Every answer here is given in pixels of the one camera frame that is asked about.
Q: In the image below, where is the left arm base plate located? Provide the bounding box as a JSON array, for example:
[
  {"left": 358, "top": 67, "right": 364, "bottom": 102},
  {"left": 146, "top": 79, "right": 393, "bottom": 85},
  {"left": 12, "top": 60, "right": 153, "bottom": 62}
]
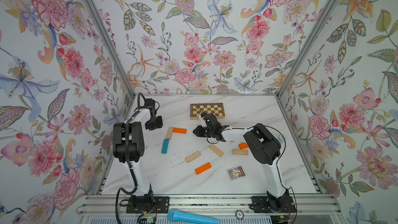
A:
[{"left": 126, "top": 196, "right": 170, "bottom": 214}]

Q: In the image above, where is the wooden chessboard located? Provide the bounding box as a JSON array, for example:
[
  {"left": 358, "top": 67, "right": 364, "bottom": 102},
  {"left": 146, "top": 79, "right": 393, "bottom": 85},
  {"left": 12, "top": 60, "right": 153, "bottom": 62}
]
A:
[{"left": 190, "top": 103, "right": 226, "bottom": 120}]

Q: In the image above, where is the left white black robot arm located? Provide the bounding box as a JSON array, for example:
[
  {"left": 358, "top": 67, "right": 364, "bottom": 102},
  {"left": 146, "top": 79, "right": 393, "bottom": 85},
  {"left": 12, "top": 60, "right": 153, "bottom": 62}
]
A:
[{"left": 113, "top": 98, "right": 163, "bottom": 198}]

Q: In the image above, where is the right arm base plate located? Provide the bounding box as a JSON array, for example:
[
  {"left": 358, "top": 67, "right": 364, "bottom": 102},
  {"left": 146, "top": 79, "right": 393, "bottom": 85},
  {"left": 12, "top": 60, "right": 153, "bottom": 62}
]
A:
[{"left": 249, "top": 196, "right": 297, "bottom": 214}]

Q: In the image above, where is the teal wooden block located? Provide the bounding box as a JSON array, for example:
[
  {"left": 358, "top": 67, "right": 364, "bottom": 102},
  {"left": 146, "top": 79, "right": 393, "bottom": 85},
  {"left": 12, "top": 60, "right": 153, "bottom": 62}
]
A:
[{"left": 161, "top": 139, "right": 170, "bottom": 154}]

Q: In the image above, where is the orange block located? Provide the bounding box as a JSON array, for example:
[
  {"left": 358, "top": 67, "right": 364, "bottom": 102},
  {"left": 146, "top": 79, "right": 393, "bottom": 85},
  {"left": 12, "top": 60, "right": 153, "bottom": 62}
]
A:
[
  {"left": 173, "top": 128, "right": 187, "bottom": 134},
  {"left": 239, "top": 143, "right": 249, "bottom": 149},
  {"left": 195, "top": 162, "right": 211, "bottom": 175}
]

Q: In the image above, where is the small blue white cup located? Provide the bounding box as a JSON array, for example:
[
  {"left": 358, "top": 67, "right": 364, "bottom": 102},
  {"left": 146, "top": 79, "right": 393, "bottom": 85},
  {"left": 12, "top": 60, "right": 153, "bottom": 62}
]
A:
[{"left": 278, "top": 135, "right": 286, "bottom": 145}]

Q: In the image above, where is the aluminium front rail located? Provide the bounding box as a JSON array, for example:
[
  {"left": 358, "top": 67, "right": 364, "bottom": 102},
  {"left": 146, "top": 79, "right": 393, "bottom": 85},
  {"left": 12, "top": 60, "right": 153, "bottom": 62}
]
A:
[{"left": 77, "top": 194, "right": 341, "bottom": 216}]

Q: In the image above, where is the natural block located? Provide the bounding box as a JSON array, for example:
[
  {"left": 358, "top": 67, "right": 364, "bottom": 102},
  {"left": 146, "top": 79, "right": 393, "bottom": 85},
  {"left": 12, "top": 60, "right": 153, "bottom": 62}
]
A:
[
  {"left": 232, "top": 149, "right": 249, "bottom": 156},
  {"left": 185, "top": 151, "right": 201, "bottom": 163},
  {"left": 209, "top": 144, "right": 224, "bottom": 157},
  {"left": 166, "top": 127, "right": 174, "bottom": 140}
]

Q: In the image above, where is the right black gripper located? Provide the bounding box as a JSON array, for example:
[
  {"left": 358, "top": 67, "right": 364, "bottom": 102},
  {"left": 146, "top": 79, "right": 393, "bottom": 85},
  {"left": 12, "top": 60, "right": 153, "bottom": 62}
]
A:
[{"left": 192, "top": 125, "right": 215, "bottom": 138}]

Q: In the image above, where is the playing card box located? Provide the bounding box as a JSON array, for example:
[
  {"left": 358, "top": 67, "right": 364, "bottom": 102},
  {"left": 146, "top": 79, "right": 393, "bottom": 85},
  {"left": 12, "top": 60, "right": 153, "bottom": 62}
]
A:
[{"left": 227, "top": 166, "right": 246, "bottom": 181}]

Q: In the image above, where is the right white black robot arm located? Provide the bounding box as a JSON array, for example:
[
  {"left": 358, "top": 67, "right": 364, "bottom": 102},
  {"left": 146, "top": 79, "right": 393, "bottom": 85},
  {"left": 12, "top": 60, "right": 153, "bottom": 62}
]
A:
[{"left": 193, "top": 113, "right": 297, "bottom": 213}]

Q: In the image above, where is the blue microphone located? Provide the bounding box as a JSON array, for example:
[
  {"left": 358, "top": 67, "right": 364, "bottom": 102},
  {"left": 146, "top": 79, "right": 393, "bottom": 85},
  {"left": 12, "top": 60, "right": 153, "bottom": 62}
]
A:
[{"left": 167, "top": 209, "right": 220, "bottom": 224}]

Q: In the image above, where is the orange block front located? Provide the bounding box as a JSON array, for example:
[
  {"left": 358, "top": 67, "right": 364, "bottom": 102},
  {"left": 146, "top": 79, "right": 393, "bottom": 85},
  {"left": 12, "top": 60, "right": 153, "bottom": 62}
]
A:
[{"left": 195, "top": 162, "right": 211, "bottom": 175}]

